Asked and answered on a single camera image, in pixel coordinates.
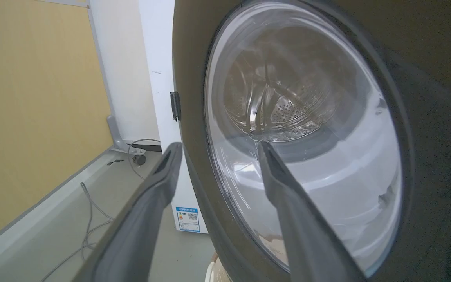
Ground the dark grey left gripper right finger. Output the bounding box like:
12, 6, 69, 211
258, 140, 367, 282

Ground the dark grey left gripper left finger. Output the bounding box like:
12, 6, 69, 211
72, 142, 183, 282

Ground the round washing machine door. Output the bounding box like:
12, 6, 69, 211
172, 0, 451, 282

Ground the black door latch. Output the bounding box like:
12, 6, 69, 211
170, 91, 182, 122

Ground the white washing machine body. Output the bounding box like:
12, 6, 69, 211
139, 0, 209, 234

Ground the blue energy label sticker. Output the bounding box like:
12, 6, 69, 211
176, 207, 201, 233

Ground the white laundry basket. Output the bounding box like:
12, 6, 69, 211
205, 253, 232, 282

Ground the white partition panel with foot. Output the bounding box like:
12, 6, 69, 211
87, 0, 146, 155

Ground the grey cable on floor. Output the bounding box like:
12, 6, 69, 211
40, 139, 161, 282

